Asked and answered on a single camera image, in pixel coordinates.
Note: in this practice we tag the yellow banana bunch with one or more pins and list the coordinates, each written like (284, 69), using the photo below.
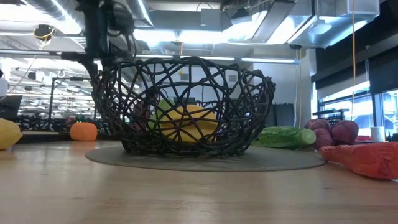
(199, 123)

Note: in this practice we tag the green romaine lettuce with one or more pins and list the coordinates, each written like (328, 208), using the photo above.
(286, 137)

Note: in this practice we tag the orange fruit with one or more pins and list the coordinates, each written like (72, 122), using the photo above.
(83, 132)

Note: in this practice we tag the large purple fruit bunch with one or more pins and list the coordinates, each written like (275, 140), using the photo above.
(345, 132)

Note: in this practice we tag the small yellow fruit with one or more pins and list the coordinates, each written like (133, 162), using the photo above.
(9, 133)

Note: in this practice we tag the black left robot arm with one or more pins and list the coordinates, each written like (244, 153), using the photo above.
(93, 28)

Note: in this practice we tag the dark woven wicker basket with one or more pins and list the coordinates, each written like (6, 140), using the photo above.
(199, 149)

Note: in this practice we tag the grey round placemat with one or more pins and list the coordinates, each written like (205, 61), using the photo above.
(217, 163)

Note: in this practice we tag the dark grey panel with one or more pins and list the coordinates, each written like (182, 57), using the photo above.
(284, 115)

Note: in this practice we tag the black plastic crate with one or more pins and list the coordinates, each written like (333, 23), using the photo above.
(334, 117)

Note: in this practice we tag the red bin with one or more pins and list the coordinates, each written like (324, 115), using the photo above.
(363, 138)

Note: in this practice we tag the white paper cup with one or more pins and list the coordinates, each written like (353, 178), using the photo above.
(377, 134)

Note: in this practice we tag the dark monitor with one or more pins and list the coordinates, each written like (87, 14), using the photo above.
(11, 107)

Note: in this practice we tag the narrow silver ventilation duct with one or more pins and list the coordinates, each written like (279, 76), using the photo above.
(143, 12)

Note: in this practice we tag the black metal stand frame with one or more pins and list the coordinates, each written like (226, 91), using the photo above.
(51, 99)

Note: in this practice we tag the wide silver ventilation duct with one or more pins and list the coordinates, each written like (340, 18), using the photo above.
(46, 4)

